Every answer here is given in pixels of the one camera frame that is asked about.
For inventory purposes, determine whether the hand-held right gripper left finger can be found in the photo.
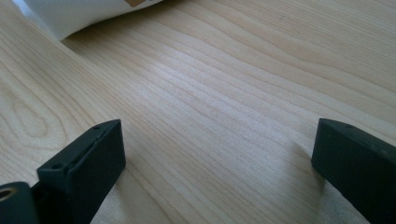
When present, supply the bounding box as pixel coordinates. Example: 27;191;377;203
36;119;127;224

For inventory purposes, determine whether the white snack bag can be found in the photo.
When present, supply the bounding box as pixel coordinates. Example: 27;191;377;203
12;0;164;42

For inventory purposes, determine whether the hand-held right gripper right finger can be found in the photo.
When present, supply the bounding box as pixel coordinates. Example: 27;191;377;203
310;117;396;224

